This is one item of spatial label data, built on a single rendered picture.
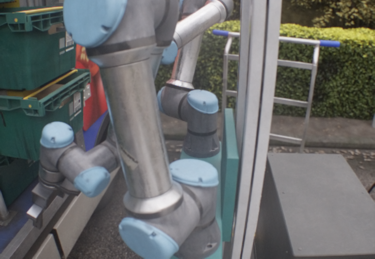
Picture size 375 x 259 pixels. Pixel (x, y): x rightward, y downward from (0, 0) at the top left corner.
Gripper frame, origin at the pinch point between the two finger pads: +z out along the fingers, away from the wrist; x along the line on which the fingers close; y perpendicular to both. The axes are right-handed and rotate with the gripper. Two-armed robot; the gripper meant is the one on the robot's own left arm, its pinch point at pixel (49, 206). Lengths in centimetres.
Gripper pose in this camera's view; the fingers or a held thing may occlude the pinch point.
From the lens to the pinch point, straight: 96.5
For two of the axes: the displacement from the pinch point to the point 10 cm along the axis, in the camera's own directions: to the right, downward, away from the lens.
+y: -9.1, -4.2, -0.2
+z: -3.6, 7.6, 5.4
